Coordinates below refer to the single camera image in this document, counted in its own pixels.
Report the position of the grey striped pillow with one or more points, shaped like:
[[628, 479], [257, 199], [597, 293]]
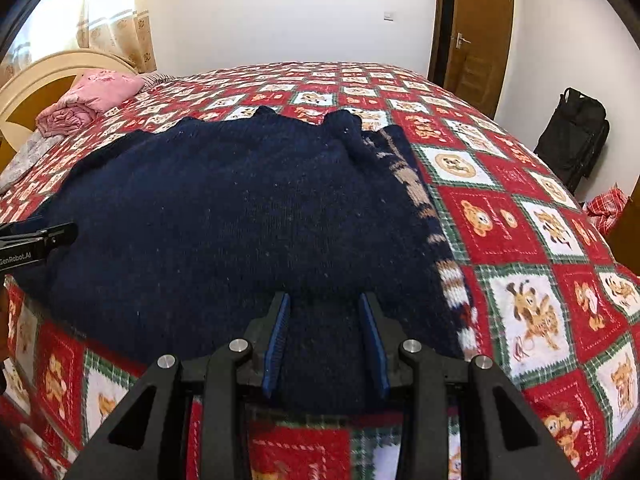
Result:
[[157, 80]]

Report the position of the black fabric bag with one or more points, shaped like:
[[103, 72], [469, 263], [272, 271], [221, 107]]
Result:
[[572, 140]]

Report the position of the red checked printed blanket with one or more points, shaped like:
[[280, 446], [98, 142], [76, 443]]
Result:
[[525, 240]]

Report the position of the cream wooden headboard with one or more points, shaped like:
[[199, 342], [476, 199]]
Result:
[[30, 85]]

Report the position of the navy patterned knit sweater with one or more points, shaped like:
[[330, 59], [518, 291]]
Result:
[[200, 210]]

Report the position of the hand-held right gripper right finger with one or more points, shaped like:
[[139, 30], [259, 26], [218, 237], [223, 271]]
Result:
[[375, 350]]

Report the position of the patterned beige curtain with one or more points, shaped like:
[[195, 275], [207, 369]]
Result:
[[115, 25]]

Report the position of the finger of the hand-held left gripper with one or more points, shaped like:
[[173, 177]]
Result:
[[50, 236]]

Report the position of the brown wooden door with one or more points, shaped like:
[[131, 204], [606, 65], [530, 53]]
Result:
[[480, 30]]

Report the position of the red checked cloth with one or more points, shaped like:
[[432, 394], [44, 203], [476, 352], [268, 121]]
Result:
[[605, 207]]

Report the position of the pink folded quilt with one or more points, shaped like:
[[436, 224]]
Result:
[[95, 95]]

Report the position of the grey floral cloth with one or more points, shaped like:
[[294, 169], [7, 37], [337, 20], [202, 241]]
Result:
[[30, 160]]

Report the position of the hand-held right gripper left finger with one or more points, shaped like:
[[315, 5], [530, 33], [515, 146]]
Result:
[[276, 350]]

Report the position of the brown wooden furniture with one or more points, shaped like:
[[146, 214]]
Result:
[[627, 235]]

